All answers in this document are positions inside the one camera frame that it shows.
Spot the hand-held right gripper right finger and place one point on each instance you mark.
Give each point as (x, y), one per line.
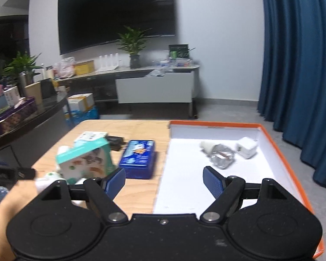
(212, 180)

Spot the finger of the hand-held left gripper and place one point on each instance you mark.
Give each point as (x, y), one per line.
(13, 173)

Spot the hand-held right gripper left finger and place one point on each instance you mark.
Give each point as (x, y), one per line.
(116, 180)

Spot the white travel plug adapter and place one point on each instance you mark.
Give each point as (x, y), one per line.
(44, 184)

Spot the clear plastic wrapped item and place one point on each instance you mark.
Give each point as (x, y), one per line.
(222, 157)

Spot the blue tin box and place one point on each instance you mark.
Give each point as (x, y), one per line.
(137, 157)

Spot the small white cup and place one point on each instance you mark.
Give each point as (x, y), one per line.
(207, 146)

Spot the teal cartoon print box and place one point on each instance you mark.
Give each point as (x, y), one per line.
(84, 163)

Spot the white cube charger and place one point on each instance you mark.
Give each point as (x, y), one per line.
(247, 148)

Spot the dark glossy side table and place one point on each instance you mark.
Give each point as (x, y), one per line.
(35, 130)

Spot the white flat product box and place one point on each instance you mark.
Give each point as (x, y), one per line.
(91, 136)

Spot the purple patterned gift box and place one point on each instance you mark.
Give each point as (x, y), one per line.
(13, 119)

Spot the blue plastic bag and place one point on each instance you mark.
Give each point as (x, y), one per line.
(84, 117)

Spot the white printed carton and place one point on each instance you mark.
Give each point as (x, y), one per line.
(11, 95)

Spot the kraft paper cup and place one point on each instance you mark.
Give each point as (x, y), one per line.
(34, 93)

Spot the white cardboard shipping box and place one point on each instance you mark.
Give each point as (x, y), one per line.
(81, 102)

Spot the dark upright box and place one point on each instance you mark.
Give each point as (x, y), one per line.
(48, 88)

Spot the white and dark tv stand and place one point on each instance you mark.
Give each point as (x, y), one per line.
(154, 89)

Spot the large leafy potted plant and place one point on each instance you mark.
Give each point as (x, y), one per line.
(21, 64)

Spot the white router with antennas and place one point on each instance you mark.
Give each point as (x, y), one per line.
(107, 65)

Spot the yellow cardboard box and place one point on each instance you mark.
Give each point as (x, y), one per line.
(84, 68)

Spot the white plastic bag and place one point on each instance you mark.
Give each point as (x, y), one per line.
(64, 68)

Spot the potted plant in dark pot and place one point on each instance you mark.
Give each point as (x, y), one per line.
(135, 59)

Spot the pile of plastic packets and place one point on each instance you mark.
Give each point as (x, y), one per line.
(168, 65)

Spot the dark green box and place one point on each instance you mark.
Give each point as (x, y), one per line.
(179, 51)

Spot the blue curtain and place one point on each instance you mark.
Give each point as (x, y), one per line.
(296, 73)

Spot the black wall charger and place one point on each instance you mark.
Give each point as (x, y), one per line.
(115, 142)

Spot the wall-mounted black television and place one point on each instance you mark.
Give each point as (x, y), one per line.
(111, 13)

